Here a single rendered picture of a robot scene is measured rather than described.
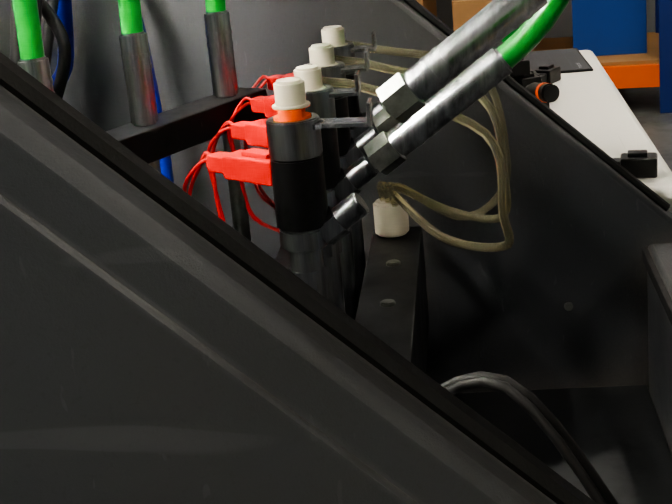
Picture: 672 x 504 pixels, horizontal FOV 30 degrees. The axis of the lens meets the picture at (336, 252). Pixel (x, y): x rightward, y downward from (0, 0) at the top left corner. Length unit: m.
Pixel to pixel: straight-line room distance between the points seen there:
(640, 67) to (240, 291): 5.55
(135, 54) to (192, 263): 0.52
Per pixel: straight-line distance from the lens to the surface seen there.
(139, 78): 0.82
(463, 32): 0.63
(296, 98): 0.64
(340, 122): 0.64
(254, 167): 0.67
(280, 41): 0.96
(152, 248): 0.31
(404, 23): 0.95
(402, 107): 0.63
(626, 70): 5.83
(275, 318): 0.31
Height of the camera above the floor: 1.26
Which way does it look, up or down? 18 degrees down
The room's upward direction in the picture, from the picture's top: 5 degrees counter-clockwise
